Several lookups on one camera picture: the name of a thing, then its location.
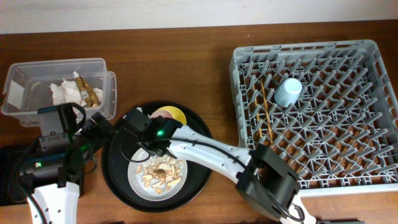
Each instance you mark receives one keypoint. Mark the grey dishwasher rack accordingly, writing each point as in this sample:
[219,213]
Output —
[340,136]

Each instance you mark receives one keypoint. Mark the white tissue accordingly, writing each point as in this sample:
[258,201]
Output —
[67,92]

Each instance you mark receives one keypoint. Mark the black rectangular tray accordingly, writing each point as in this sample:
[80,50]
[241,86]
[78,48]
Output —
[9,177]

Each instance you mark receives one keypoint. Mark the round black serving tray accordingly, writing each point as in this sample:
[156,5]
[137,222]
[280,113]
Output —
[114,167]

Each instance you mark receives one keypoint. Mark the clear plastic waste bin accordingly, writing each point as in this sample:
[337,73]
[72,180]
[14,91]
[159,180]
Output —
[27,86]

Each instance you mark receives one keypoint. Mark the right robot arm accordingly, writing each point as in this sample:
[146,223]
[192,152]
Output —
[260,176]

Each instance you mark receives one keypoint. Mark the grey plate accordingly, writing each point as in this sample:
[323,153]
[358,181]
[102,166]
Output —
[139,157]

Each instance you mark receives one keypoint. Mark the food scraps on plate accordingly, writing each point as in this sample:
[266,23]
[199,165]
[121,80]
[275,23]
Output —
[160,174]

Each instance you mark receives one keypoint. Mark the pink cup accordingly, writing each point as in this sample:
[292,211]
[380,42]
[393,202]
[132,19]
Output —
[162,113]

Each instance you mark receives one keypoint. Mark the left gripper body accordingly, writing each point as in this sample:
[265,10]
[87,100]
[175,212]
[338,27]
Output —
[86,127]

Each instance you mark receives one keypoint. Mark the gold foil wrapper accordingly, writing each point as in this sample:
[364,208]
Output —
[86,92]

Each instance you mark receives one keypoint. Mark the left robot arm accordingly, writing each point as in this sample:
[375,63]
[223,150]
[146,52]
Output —
[51,205]

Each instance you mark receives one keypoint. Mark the light blue cup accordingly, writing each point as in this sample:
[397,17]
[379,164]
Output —
[288,92]

